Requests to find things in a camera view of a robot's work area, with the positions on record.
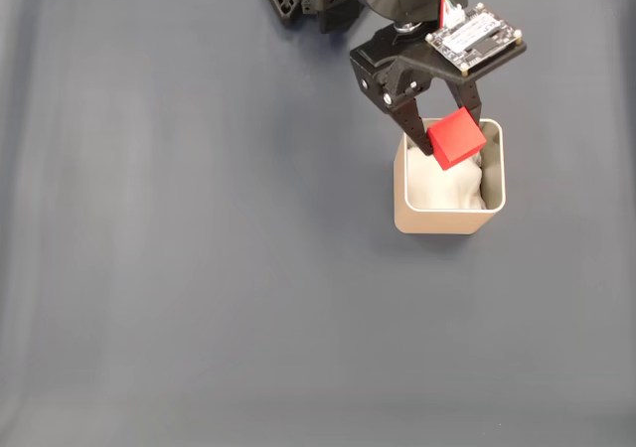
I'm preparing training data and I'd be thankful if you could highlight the red cube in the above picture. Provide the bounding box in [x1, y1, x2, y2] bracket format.
[425, 107, 488, 172]

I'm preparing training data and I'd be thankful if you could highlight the beige square box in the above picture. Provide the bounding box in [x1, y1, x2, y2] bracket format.
[393, 117, 507, 235]

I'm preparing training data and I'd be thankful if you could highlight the white crumpled cloth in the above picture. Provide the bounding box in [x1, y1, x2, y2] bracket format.
[406, 146, 486, 211]

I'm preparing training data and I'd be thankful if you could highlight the camera circuit board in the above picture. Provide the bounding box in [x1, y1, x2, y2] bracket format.
[424, 2, 528, 78]

